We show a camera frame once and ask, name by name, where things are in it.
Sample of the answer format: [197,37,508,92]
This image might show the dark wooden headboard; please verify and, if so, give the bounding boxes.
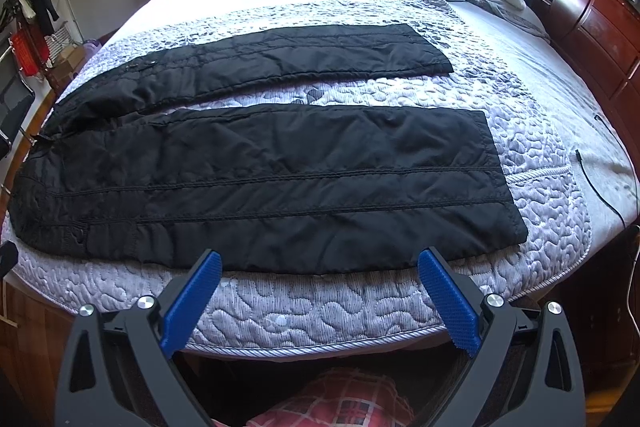
[533,0,639,165]

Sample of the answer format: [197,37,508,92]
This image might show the black metal chair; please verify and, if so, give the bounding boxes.
[0,42,36,159]

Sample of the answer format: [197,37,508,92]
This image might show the black quilted pants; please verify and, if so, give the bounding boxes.
[9,24,528,275]

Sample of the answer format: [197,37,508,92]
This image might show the red plaid cloth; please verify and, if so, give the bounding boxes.
[209,366,417,427]

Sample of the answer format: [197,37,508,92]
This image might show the grey quilted bedspread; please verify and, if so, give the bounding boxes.
[2,0,592,359]

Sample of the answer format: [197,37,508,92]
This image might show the coat rack with clothes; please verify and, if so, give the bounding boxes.
[1,0,60,77]

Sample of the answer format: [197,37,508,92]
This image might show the black cable on bed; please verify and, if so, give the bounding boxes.
[574,114,629,230]

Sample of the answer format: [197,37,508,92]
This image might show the white bed sheet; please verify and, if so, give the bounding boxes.
[110,0,639,244]

